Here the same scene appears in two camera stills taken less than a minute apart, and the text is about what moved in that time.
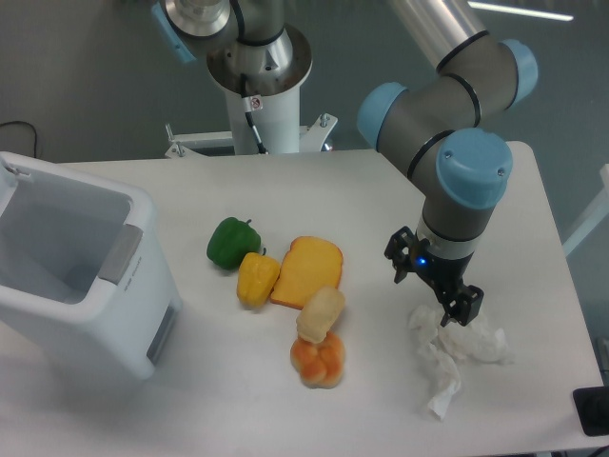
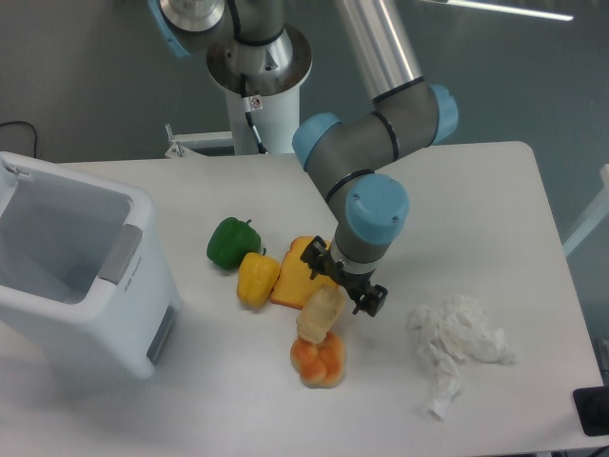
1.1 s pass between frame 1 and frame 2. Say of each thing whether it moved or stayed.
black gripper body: moved
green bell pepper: stayed
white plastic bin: stayed
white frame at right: stayed
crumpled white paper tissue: stayed
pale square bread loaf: stayed
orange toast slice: stayed
